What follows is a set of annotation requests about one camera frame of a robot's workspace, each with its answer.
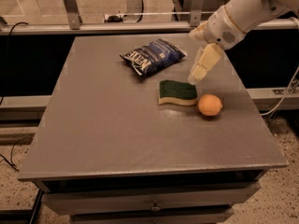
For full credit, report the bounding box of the horizontal metal rail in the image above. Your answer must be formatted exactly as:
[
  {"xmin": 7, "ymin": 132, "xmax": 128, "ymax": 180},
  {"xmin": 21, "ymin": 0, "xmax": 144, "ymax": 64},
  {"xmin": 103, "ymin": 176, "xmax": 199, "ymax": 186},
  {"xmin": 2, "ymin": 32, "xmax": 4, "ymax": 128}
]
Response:
[{"xmin": 0, "ymin": 18, "xmax": 299, "ymax": 36}]

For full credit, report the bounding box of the metal drawer knob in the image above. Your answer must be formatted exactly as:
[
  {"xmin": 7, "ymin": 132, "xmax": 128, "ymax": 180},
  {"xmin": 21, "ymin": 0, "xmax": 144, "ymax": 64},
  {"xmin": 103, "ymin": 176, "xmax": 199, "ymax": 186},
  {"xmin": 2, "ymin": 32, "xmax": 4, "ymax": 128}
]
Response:
[{"xmin": 150, "ymin": 203, "xmax": 161, "ymax": 212}]

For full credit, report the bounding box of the black cable on left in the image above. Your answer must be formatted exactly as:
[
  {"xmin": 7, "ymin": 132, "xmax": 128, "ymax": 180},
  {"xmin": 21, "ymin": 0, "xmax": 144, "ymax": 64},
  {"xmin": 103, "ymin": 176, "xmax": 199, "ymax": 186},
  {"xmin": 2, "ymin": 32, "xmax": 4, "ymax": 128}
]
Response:
[{"xmin": 0, "ymin": 21, "xmax": 34, "ymax": 172}]

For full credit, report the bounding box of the right metal bracket post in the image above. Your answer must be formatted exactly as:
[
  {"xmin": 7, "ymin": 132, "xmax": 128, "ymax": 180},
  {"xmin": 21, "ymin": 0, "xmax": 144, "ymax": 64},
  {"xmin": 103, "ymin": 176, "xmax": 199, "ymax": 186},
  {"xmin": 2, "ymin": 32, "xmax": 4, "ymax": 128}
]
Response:
[{"xmin": 190, "ymin": 0, "xmax": 204, "ymax": 27}]

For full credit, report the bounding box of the orange fruit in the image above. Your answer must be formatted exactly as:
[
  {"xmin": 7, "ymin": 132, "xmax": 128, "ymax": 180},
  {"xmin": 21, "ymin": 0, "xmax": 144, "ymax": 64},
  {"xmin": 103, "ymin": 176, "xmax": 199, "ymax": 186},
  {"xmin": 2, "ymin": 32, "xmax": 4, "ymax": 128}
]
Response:
[{"xmin": 197, "ymin": 94, "xmax": 222, "ymax": 117}]

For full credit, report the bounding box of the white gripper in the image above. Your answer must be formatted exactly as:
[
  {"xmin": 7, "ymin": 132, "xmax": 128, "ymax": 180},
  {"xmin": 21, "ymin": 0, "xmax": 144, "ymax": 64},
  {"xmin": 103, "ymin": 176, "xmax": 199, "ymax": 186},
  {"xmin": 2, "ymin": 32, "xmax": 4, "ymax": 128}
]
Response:
[{"xmin": 188, "ymin": 6, "xmax": 246, "ymax": 85}]

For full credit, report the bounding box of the left metal bracket post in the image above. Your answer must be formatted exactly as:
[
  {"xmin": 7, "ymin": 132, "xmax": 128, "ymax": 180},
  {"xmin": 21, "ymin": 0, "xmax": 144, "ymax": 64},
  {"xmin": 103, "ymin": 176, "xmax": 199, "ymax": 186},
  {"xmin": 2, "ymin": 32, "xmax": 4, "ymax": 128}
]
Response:
[{"xmin": 63, "ymin": 0, "xmax": 82, "ymax": 30}]

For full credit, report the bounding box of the blue chip bag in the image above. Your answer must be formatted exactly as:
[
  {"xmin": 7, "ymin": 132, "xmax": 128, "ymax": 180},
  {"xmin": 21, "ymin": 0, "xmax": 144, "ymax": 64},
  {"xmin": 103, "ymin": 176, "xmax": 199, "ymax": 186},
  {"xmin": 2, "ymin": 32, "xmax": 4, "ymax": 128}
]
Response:
[{"xmin": 121, "ymin": 38, "xmax": 187, "ymax": 77}]

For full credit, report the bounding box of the metal bracket post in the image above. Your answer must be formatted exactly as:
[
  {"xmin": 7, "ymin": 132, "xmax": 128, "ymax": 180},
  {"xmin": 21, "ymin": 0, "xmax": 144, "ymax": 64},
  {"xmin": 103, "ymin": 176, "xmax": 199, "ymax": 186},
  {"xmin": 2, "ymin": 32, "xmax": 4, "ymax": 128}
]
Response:
[
  {"xmin": 63, "ymin": 0, "xmax": 82, "ymax": 30},
  {"xmin": 190, "ymin": 0, "xmax": 204, "ymax": 27}
]

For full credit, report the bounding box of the power strip on floor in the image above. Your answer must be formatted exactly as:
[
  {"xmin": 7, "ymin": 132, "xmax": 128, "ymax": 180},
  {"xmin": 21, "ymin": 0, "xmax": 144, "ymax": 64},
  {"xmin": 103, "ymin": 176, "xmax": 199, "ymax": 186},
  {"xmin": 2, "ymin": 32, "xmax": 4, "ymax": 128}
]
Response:
[{"xmin": 104, "ymin": 14, "xmax": 127, "ymax": 23}]

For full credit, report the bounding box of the green and yellow sponge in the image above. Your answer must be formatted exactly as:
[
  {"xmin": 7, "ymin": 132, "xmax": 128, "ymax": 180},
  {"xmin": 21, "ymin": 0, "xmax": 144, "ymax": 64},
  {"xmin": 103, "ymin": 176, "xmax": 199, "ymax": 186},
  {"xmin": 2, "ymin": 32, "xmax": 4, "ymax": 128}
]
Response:
[{"xmin": 158, "ymin": 80, "xmax": 197, "ymax": 106}]

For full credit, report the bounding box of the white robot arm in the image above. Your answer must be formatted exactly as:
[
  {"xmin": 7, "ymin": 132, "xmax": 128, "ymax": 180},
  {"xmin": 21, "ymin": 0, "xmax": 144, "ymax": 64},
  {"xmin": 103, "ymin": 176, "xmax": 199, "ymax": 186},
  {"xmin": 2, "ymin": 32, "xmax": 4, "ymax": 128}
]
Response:
[{"xmin": 188, "ymin": 0, "xmax": 299, "ymax": 85}]

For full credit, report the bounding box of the white cable on right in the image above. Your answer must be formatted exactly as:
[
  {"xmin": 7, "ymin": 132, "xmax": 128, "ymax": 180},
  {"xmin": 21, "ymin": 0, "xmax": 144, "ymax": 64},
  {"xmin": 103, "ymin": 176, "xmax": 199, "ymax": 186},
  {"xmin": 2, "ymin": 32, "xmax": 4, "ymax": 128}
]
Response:
[{"xmin": 260, "ymin": 16, "xmax": 299, "ymax": 117}]

